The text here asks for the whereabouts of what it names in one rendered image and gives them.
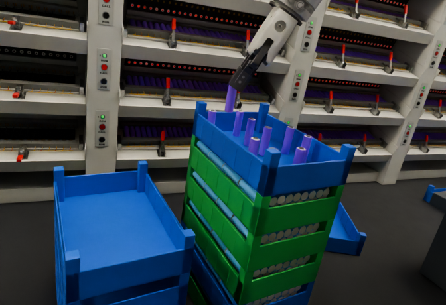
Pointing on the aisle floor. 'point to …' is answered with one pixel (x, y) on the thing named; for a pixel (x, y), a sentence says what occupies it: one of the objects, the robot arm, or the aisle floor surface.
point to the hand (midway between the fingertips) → (240, 79)
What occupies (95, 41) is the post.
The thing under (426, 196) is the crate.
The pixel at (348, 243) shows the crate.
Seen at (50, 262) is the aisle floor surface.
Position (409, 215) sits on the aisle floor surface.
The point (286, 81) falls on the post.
